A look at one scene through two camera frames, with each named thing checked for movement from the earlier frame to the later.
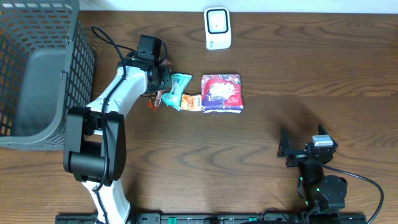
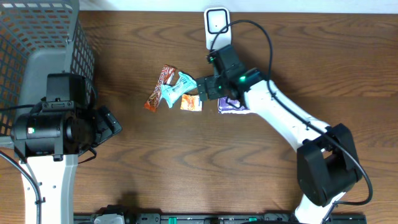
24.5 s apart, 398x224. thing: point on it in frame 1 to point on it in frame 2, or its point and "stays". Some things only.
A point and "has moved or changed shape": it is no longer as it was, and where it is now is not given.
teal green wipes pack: (179, 82) has moved or changed shape
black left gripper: (165, 76) to (109, 121)
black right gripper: (297, 156) to (204, 88)
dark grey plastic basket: (46, 66) stays
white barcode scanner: (217, 28) stays
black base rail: (268, 217) stays
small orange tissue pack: (189, 102) stays
